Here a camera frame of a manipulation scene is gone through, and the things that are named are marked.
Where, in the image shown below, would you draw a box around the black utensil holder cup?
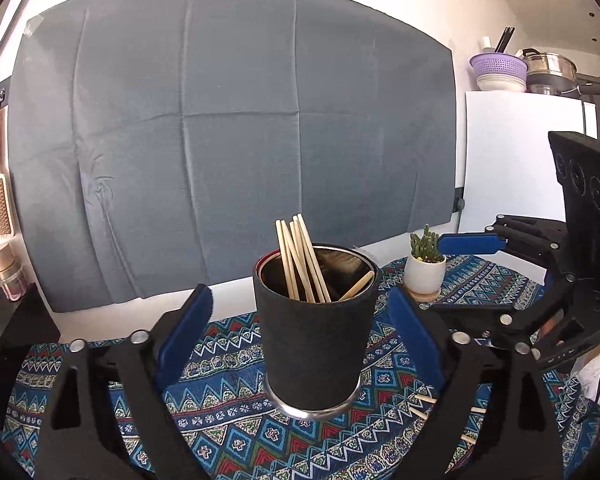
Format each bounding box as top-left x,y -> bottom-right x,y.
252,244 -> 381,420

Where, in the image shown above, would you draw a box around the black chopsticks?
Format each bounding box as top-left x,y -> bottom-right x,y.
495,26 -> 516,55

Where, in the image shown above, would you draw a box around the white cabinet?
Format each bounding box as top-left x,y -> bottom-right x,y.
464,90 -> 598,241

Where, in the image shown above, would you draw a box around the round wooden coaster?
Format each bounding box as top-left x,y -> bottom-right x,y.
402,285 -> 441,303

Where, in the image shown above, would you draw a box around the purple plastic colander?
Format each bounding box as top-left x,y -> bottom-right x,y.
469,52 -> 528,83

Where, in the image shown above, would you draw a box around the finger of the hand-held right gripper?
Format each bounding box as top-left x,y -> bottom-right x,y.
432,271 -> 579,354
437,214 -> 577,281

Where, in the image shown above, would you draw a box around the grey backdrop cloth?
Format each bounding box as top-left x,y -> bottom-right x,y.
7,0 -> 456,313

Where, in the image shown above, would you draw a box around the steel pot with lid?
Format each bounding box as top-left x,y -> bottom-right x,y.
522,49 -> 579,86

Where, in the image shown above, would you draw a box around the green succulent plant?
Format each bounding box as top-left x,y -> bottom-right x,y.
409,225 -> 446,263

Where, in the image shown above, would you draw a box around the blue patterned tablecloth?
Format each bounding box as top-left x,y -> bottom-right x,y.
7,254 -> 600,480

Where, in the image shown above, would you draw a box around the flat wooden utensil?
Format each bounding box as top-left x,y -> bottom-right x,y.
337,270 -> 376,302

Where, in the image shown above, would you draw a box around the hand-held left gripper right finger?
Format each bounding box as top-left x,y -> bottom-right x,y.
386,287 -> 566,480

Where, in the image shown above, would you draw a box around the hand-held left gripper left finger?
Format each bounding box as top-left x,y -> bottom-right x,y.
35,284 -> 216,480

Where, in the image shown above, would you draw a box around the white round plant pot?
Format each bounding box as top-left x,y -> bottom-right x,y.
404,254 -> 447,295

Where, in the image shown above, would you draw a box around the stack of white bowls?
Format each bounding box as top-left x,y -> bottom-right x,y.
475,74 -> 527,93

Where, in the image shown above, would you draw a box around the white lace cloth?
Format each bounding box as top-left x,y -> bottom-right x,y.
575,355 -> 600,402

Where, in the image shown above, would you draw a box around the bundle of wooden chopsticks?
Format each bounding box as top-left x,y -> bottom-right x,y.
275,213 -> 332,304

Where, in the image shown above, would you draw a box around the black pan handle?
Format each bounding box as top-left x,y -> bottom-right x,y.
560,84 -> 600,99

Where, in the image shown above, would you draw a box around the pink bottle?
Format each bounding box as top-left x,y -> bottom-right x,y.
0,242 -> 28,301

